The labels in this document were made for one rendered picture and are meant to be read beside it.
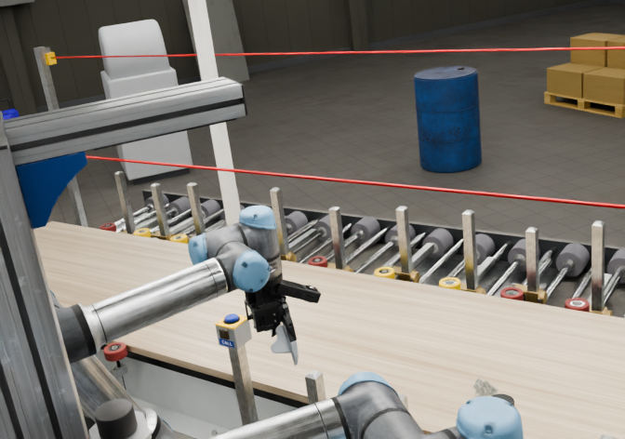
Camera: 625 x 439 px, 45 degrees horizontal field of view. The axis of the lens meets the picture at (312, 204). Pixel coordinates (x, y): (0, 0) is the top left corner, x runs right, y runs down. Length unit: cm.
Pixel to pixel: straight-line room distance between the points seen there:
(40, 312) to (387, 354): 165
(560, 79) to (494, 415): 805
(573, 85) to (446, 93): 237
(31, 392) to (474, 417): 56
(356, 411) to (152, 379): 199
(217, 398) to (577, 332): 122
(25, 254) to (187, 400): 192
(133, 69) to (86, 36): 484
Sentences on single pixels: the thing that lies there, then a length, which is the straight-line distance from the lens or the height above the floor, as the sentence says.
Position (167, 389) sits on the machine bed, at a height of 71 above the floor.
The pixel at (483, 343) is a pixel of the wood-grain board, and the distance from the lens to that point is 255.
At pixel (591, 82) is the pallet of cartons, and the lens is 858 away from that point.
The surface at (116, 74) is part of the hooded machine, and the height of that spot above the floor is 111.
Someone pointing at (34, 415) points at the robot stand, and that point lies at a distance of 109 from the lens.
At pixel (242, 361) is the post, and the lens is 222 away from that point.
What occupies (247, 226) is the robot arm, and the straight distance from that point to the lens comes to 161.
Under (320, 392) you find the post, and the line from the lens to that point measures 209.
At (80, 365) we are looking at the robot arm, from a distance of 158.
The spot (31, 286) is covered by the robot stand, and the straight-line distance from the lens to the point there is 101.
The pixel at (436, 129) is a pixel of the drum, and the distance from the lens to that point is 682.
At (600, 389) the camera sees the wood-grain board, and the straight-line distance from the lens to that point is 236.
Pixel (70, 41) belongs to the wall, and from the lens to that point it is 1241.
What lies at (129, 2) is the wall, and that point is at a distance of 1250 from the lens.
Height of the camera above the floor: 222
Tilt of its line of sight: 20 degrees down
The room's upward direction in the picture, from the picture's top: 7 degrees counter-clockwise
